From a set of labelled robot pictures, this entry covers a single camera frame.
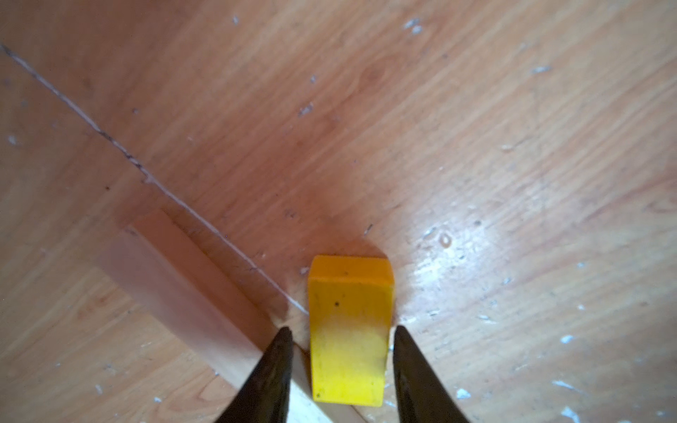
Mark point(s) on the yellow block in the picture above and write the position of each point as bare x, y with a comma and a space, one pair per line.
351, 301

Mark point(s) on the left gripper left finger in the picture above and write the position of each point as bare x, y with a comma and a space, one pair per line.
265, 395

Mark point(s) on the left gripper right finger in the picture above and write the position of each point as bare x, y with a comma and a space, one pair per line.
421, 397

